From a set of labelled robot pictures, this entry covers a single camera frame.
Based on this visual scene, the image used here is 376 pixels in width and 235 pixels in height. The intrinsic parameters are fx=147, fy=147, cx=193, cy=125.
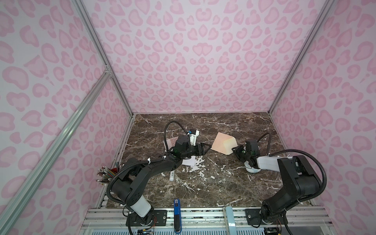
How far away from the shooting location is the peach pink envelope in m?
1.00

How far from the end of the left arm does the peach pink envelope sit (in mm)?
213

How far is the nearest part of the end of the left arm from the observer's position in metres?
0.69
